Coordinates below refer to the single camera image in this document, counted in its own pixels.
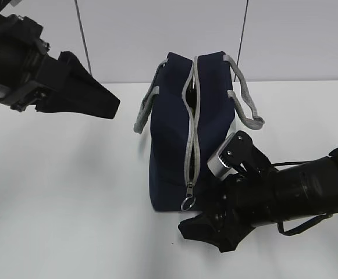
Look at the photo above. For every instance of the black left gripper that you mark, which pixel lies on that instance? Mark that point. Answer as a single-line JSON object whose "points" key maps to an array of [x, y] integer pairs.
{"points": [[31, 77]]}

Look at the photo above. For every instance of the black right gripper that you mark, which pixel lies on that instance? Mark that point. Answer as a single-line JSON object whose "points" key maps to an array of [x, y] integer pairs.
{"points": [[237, 208]]}

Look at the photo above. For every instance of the navy blue lunch bag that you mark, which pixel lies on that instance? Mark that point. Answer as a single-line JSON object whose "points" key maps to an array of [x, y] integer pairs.
{"points": [[190, 107]]}

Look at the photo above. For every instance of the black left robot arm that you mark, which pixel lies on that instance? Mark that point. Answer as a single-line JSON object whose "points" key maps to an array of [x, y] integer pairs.
{"points": [[21, 34]]}

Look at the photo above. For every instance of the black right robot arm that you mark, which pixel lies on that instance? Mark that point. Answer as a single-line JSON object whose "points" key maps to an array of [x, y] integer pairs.
{"points": [[294, 199]]}

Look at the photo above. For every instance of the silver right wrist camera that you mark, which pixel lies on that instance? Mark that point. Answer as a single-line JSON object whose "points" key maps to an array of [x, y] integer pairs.
{"points": [[238, 153]]}

